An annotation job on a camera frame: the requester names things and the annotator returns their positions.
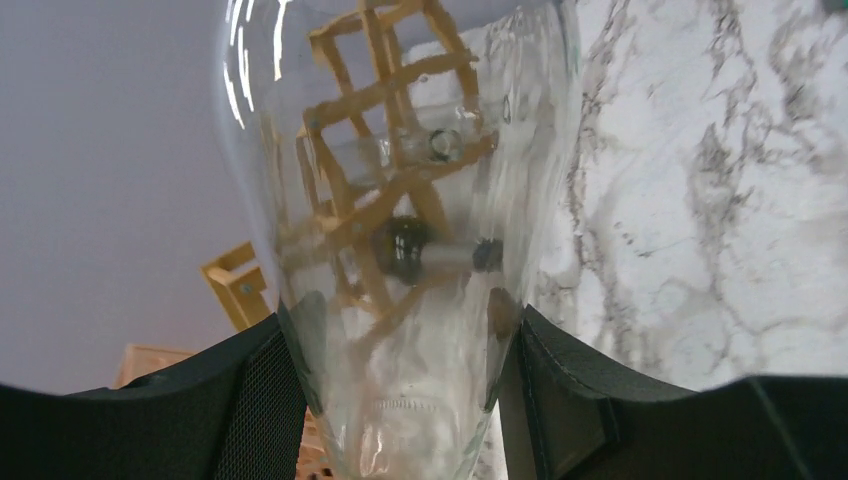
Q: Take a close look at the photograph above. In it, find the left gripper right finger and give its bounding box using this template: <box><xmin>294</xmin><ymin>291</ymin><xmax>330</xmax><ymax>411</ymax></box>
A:
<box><xmin>499</xmin><ymin>308</ymin><xmax>847</xmax><ymax>479</ymax></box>

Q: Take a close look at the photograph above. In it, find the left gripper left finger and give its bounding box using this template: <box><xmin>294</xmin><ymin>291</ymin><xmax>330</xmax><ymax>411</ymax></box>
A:
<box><xmin>1</xmin><ymin>317</ymin><xmax>305</xmax><ymax>479</ymax></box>

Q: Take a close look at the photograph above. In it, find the dark wine bottle with label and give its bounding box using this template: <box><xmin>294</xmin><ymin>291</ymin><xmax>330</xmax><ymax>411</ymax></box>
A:
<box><xmin>369</xmin><ymin>216</ymin><xmax>503</xmax><ymax>286</ymax></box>

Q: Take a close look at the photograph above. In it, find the tall clear glass bottle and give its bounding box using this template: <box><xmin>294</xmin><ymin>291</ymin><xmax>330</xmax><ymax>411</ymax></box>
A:
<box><xmin>357</xmin><ymin>128</ymin><xmax>465</xmax><ymax>168</ymax></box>

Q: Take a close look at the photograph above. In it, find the small clear glass bottle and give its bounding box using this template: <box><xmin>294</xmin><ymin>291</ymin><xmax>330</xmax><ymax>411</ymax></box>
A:
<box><xmin>214</xmin><ymin>1</ymin><xmax>580</xmax><ymax>479</ymax></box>

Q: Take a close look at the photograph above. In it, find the wooden wine rack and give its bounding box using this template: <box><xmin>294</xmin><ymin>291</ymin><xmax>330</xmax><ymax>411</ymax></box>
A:
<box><xmin>213</xmin><ymin>1</ymin><xmax>519</xmax><ymax>350</ymax></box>

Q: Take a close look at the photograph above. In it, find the pink plastic file organizer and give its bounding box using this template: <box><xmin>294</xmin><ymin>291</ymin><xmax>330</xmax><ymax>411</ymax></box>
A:
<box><xmin>113</xmin><ymin>343</ymin><xmax>336</xmax><ymax>480</ymax></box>

